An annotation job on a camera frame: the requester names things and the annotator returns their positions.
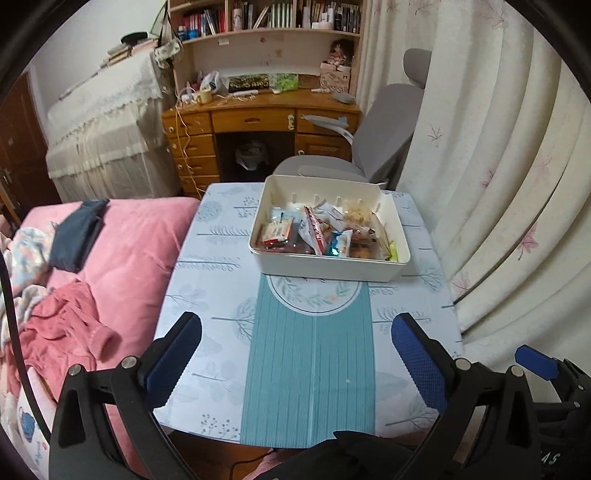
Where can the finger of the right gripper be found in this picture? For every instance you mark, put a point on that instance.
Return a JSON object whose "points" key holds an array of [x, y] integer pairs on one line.
{"points": [[535, 362]]}

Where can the white red snack bag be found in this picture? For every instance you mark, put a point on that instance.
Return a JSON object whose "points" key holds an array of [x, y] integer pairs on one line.
{"points": [[311, 231]]}

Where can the lace covered piano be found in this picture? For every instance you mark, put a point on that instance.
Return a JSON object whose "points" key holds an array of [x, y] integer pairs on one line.
{"points": [[105, 136]]}

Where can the wooden bookshelf hutch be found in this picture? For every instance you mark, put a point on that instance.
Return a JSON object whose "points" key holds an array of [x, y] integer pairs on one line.
{"points": [[236, 38]]}

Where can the floral blue tablecloth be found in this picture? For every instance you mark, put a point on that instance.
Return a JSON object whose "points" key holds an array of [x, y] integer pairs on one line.
{"points": [[287, 362]]}

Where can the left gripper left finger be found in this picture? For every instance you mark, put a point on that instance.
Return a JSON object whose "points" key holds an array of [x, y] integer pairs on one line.
{"points": [[163, 363]]}

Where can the dark blue folded cloth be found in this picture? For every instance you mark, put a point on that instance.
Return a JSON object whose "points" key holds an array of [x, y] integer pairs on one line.
{"points": [[75, 237]]}

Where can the grey office chair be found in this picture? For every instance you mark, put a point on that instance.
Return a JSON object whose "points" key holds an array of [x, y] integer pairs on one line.
{"points": [[382, 141]]}

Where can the wooden desk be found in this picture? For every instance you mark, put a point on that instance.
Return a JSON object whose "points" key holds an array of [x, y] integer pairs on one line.
{"points": [[244, 139]]}

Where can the cream floral curtain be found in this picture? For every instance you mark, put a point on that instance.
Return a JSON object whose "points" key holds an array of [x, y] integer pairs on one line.
{"points": [[499, 168]]}

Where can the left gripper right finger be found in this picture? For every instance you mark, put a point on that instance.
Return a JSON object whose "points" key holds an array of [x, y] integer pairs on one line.
{"points": [[425, 360]]}

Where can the brown wooden door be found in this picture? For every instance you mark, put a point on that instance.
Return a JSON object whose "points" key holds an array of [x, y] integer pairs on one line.
{"points": [[23, 150]]}

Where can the pink crumpled garment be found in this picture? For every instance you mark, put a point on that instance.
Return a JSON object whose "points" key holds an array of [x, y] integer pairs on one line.
{"points": [[64, 329]]}

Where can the white plastic storage bin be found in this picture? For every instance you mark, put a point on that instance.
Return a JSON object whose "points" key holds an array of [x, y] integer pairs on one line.
{"points": [[363, 229]]}

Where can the doll on shelf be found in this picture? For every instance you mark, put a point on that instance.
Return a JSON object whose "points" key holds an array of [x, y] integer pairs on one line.
{"points": [[341, 53]]}

